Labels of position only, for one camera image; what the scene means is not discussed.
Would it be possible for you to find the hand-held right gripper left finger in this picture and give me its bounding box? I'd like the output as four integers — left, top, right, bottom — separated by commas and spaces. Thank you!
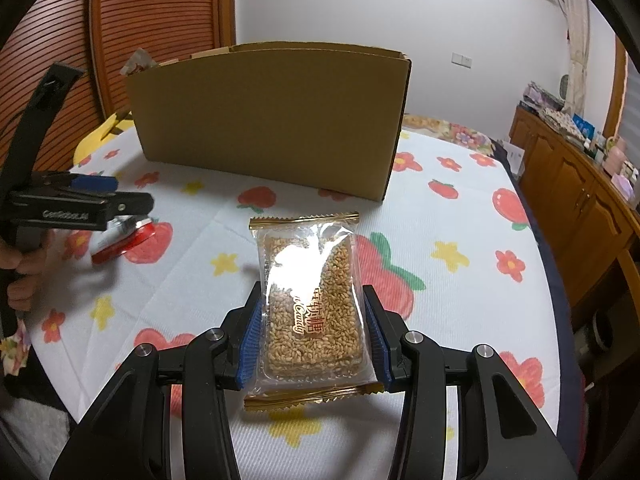
50, 281, 264, 480

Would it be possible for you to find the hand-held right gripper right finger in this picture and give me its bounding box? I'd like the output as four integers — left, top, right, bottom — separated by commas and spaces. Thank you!
363, 285, 579, 480

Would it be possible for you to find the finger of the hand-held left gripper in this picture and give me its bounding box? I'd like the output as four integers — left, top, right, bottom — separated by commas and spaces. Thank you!
102, 191, 154, 235
32, 171, 119, 196

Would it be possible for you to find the red snack packet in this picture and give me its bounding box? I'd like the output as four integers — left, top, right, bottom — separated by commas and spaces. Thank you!
91, 220, 157, 264

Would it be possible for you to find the clear sesame candy packet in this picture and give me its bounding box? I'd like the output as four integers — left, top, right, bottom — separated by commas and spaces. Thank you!
244, 211, 396, 412

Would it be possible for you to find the cardboard box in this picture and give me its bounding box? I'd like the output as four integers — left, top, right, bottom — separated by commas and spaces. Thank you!
124, 41, 413, 203

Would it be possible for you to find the person's left hand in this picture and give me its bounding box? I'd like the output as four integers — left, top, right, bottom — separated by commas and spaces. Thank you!
0, 230, 51, 313

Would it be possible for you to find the strawberry print tablecloth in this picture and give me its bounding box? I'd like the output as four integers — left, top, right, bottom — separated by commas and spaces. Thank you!
25, 122, 561, 480

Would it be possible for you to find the white and red bag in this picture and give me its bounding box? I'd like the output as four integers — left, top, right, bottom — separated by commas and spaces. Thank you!
121, 48, 161, 77

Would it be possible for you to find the louvered wooden door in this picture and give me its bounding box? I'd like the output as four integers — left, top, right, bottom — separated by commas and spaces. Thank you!
0, 0, 236, 186

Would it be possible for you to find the white paper bag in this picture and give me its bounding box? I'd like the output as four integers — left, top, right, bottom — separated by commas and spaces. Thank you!
500, 141, 526, 176

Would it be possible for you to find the wooden cabinet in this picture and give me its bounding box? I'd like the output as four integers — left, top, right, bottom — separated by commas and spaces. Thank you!
509, 105, 640, 311

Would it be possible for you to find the pile of household clutter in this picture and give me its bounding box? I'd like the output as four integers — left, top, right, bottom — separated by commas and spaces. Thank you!
520, 75, 640, 211

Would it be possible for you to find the pale curtain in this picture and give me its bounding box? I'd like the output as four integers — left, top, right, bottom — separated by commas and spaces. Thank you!
552, 0, 593, 111

